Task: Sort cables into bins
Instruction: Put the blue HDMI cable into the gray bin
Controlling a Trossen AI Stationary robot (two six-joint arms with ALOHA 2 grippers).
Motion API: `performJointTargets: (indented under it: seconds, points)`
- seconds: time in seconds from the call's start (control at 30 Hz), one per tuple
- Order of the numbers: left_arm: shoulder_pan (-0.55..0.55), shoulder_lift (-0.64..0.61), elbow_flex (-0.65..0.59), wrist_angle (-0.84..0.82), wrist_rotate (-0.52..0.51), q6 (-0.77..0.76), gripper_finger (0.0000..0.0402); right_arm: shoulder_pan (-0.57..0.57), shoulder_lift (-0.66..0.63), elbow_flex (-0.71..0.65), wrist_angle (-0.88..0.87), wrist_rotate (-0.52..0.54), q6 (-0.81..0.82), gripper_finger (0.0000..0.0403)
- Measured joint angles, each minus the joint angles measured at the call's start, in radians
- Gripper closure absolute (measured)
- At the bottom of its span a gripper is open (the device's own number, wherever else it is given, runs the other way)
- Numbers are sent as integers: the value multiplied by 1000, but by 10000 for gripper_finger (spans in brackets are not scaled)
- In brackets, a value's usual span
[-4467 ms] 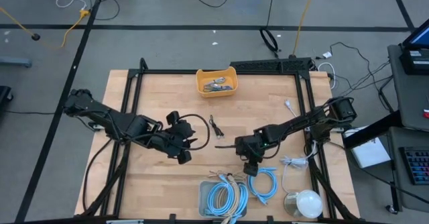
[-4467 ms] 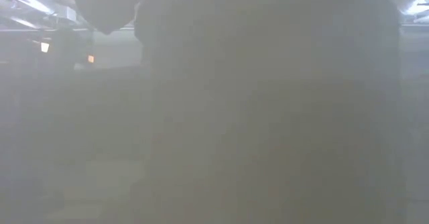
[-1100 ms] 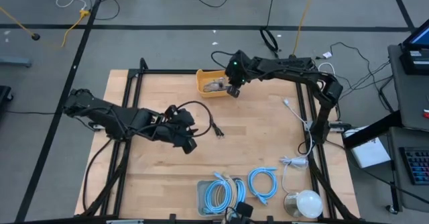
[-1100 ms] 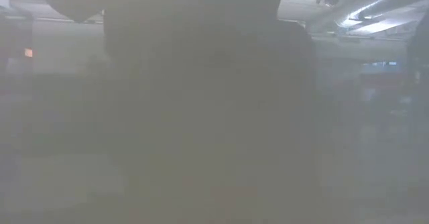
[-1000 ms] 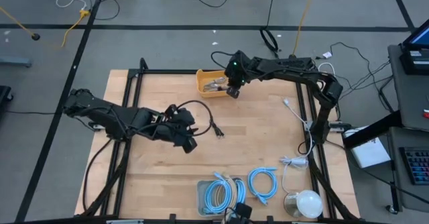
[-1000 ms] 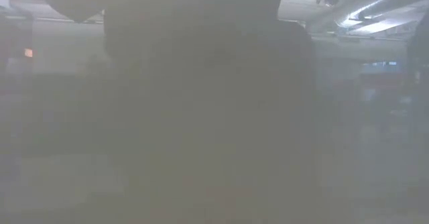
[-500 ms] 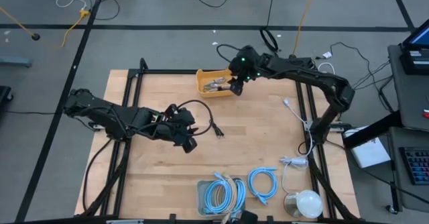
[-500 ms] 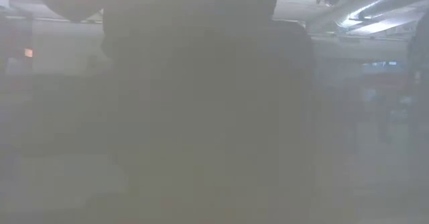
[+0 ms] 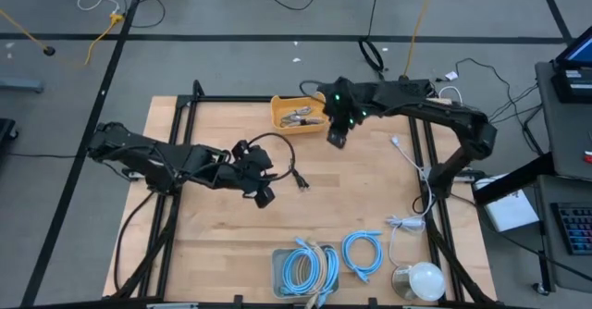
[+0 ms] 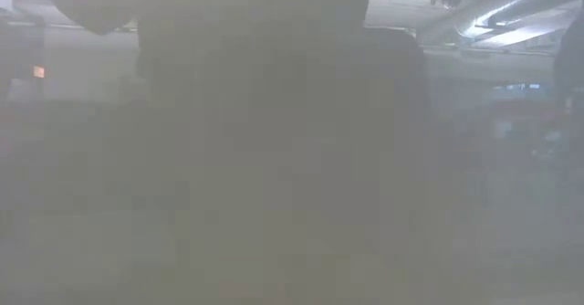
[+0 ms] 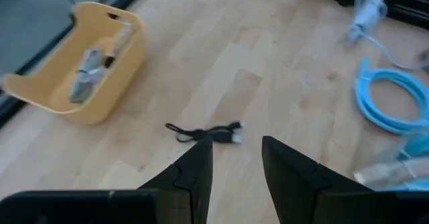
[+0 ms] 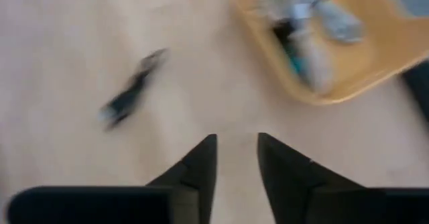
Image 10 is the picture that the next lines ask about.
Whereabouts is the grey plastic bin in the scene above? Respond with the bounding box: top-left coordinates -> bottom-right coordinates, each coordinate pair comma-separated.
0,0 -> 584,305

